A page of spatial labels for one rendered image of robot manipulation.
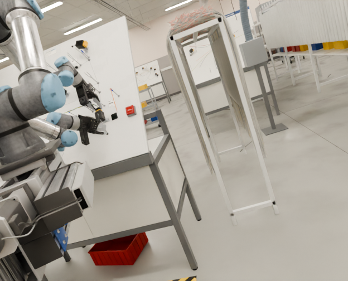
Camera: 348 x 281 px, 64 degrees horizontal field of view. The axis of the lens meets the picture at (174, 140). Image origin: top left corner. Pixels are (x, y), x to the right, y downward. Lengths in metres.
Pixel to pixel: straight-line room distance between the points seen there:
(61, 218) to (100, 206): 1.10
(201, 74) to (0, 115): 3.77
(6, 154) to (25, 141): 0.07
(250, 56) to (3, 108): 3.13
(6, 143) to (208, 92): 3.68
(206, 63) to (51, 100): 3.82
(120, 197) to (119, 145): 0.34
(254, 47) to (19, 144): 3.15
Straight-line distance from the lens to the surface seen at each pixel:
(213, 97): 4.45
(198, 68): 4.61
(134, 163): 1.62
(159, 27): 12.88
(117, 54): 1.98
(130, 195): 1.77
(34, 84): 1.01
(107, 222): 1.93
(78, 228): 2.04
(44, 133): 1.34
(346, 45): 4.75
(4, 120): 1.04
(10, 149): 1.04
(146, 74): 10.93
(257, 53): 3.75
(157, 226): 1.84
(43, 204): 0.78
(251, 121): 1.96
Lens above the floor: 1.27
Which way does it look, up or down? 14 degrees down
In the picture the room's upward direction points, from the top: 21 degrees counter-clockwise
